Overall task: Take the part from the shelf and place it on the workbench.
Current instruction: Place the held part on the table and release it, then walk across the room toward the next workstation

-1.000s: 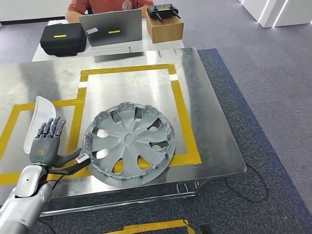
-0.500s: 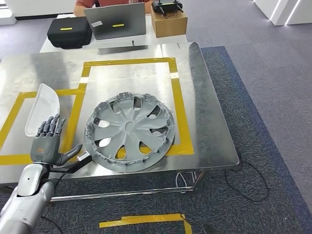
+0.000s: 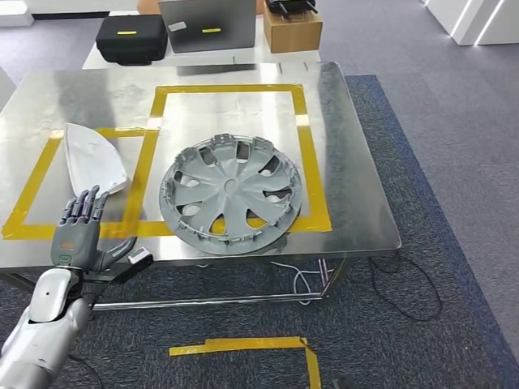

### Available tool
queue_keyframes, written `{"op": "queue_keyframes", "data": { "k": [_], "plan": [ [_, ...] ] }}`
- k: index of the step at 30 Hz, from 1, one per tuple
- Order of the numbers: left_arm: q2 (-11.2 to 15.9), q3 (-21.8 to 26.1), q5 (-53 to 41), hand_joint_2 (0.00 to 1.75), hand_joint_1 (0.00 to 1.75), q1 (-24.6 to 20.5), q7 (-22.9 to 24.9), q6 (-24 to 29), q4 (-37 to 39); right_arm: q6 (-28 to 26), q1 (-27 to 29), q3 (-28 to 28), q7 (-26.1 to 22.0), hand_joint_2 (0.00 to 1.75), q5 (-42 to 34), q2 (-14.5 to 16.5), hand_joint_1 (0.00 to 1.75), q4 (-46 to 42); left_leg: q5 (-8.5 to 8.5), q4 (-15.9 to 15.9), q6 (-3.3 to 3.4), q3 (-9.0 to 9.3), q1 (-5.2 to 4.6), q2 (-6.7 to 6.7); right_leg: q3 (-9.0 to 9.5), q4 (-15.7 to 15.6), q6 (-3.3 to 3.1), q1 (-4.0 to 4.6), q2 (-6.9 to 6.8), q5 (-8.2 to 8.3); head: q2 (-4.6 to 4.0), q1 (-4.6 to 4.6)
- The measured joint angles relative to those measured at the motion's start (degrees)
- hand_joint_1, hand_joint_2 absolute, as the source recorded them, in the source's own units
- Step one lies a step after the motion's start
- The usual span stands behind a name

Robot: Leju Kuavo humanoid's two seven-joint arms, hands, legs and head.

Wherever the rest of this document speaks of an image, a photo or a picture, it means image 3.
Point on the brown cardboard box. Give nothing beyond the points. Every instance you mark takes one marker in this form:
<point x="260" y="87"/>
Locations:
<point x="148" y="6"/>
<point x="291" y="35"/>

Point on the black carrying case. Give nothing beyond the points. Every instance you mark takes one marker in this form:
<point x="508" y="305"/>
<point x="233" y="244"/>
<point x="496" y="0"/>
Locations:
<point x="134" y="45"/>

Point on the white lit display plinth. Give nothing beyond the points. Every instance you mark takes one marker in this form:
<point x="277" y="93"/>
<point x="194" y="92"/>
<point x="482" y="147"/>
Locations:
<point x="478" y="21"/>
<point x="14" y="13"/>

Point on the steel workbench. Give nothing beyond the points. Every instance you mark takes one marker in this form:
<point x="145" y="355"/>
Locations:
<point x="356" y="161"/>

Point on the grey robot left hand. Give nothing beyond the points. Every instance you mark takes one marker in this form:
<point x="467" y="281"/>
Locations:
<point x="77" y="241"/>

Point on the black antenna device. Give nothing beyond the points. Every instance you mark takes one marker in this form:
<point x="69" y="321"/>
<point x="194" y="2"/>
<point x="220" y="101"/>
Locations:
<point x="290" y="6"/>

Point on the grey laptop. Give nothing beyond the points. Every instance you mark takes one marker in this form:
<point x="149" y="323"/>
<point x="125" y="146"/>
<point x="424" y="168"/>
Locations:
<point x="227" y="16"/>

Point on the white plastic car part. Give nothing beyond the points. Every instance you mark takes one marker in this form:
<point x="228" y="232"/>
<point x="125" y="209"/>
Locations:
<point x="93" y="161"/>

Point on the grey wheel hubcap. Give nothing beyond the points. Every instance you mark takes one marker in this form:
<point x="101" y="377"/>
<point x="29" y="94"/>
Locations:
<point x="231" y="188"/>

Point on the yellow floor tape outline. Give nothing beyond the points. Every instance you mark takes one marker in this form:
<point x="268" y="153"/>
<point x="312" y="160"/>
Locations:
<point x="251" y="343"/>

